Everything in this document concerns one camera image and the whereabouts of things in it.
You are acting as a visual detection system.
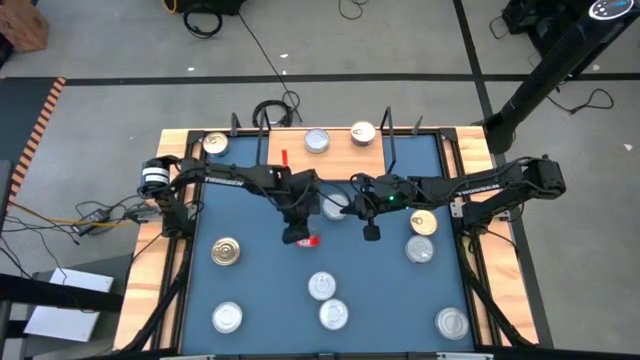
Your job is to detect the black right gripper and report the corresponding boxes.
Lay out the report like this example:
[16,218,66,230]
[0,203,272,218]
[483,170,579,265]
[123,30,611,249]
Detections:
[341,173,416,242]

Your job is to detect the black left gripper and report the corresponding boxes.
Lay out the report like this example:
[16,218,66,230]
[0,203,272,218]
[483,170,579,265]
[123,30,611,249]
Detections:
[273,168,322,245]

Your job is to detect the salmon can gold lid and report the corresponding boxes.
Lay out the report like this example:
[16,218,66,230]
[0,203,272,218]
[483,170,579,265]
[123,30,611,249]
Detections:
[409,208,439,237]
[202,131,230,158]
[211,236,241,267]

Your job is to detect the pull tab gold lid can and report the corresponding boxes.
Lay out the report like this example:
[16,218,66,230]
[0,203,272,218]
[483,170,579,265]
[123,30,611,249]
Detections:
[349,120,378,148]

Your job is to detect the blue table mat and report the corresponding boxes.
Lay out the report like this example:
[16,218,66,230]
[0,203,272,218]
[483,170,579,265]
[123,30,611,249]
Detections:
[179,134,476,355]

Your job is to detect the black power adapter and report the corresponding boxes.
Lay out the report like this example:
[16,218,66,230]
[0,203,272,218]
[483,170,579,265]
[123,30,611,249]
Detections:
[73,208,112,236]

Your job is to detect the black floor box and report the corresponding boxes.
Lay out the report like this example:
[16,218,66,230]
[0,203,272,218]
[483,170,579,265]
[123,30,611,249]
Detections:
[162,0,247,16]

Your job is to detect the black tower fan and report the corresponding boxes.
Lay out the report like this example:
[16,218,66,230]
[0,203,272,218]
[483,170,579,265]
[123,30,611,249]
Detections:
[482,0,640,155]

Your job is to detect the white flat box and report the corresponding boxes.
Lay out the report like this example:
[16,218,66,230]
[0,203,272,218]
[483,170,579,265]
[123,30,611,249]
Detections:
[23,268,115,344]

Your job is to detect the black metal beam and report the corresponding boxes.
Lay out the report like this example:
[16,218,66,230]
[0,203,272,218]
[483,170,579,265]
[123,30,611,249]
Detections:
[0,273,126,315]

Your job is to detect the black equipment case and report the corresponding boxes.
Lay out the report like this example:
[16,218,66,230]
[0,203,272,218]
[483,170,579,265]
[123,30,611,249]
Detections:
[501,0,594,57]

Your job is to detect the black mat orange stripes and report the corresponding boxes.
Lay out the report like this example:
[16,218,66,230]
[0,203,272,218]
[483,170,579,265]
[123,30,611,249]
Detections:
[0,77,67,206]

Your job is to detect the brown cardboard box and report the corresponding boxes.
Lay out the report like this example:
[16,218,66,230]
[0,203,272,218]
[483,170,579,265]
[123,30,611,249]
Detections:
[0,0,51,53]

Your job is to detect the wooden shelf black metal frame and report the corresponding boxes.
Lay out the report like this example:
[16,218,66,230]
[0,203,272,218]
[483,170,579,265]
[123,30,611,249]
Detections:
[256,106,399,187]

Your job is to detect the black cable coil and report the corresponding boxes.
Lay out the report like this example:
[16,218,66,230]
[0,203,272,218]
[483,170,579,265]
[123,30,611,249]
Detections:
[251,98,296,129]
[182,8,224,40]

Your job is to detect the black metal table frame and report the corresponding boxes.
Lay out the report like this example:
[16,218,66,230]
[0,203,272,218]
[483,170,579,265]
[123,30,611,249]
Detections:
[114,127,541,360]

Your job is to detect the long black floor cable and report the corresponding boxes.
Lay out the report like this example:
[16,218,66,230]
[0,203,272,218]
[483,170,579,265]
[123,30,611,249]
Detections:
[238,12,303,124]

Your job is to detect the black floor cable loop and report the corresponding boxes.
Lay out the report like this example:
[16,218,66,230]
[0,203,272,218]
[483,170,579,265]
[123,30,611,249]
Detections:
[547,88,615,116]
[488,13,511,41]
[338,0,372,21]

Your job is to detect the yellow floor cable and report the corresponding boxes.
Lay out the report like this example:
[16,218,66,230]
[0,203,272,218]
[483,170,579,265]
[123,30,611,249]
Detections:
[8,201,134,227]

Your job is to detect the thin black floor cable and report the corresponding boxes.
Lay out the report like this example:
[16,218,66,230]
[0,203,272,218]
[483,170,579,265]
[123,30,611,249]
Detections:
[0,214,81,281]

